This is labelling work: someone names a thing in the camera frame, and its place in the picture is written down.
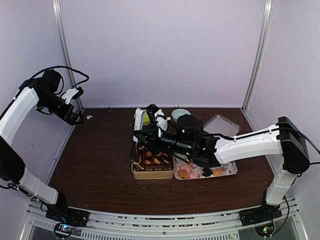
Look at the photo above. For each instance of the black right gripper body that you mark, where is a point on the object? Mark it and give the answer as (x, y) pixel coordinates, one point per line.
(153, 148)

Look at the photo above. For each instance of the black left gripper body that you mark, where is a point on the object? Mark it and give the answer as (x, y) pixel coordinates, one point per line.
(64, 114)

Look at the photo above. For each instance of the gold cookie tin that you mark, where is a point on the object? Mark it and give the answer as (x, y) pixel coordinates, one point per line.
(148, 166)

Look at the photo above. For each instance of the metal serving tongs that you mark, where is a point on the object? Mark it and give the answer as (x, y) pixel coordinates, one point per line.
(138, 126)

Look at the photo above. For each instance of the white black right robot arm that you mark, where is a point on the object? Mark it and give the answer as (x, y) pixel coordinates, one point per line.
(215, 149)

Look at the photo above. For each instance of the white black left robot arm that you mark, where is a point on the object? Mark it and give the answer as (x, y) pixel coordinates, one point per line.
(43, 92)

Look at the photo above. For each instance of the green bowl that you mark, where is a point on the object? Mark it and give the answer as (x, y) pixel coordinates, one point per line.
(146, 119)

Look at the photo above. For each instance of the light blue striped bowl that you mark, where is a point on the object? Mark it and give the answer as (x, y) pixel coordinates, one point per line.
(178, 112)

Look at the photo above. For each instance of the floral cookie tray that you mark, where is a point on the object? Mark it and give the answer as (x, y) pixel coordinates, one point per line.
(224, 170)

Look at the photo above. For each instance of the pink round cookie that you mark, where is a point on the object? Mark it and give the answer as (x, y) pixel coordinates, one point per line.
(186, 168)

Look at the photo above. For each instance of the black sandwich cookie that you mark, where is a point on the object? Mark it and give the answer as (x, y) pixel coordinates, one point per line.
(207, 172)

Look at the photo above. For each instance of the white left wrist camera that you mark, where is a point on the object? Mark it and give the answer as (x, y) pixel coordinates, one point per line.
(72, 94)

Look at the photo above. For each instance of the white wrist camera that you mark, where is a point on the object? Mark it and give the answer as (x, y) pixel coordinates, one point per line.
(157, 117)
(72, 94)

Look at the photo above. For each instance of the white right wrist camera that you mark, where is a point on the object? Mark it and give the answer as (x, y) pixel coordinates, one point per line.
(157, 117)

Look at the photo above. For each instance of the aluminium corner post left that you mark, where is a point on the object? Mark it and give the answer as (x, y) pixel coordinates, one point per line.
(63, 43)

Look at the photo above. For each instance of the aluminium corner post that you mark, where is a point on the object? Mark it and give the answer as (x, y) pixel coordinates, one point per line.
(261, 47)
(63, 43)

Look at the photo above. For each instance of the aluminium front rail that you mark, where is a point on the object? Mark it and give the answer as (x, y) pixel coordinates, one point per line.
(221, 225)

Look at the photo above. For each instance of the aluminium corner post right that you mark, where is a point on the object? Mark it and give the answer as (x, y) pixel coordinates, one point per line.
(261, 47)

